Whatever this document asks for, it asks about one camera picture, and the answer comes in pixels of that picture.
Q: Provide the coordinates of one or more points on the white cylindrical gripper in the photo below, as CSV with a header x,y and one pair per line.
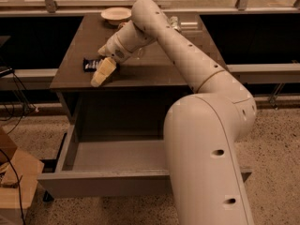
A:
x,y
114,51

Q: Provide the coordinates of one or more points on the dark blue rxbar wrapper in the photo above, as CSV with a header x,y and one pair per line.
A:
x,y
90,65

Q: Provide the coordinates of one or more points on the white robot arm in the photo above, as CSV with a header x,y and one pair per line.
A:
x,y
200,130

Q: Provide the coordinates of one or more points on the grey cabinet with glossy top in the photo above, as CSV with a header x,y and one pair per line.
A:
x,y
132,103

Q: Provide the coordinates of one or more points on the open grey top drawer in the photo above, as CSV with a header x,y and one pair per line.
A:
x,y
116,168

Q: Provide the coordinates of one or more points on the beige paper bowl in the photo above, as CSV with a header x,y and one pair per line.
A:
x,y
116,15

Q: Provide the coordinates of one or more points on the silver soda can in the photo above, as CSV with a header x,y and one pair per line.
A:
x,y
175,23

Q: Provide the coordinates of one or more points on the black device at left edge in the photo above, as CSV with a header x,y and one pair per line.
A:
x,y
5,69

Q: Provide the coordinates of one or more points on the brown cardboard box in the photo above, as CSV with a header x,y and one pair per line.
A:
x,y
19,181

